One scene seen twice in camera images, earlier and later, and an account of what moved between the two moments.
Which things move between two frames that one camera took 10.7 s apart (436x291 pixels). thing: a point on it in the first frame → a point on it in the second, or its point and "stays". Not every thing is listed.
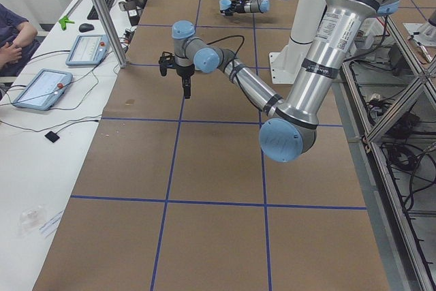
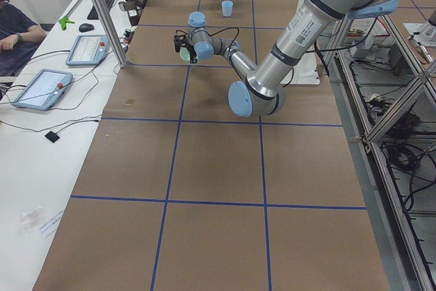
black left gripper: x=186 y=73 → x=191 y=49
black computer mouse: x=85 y=27 stays
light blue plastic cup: x=225 y=3 stays
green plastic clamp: x=64 y=20 stays
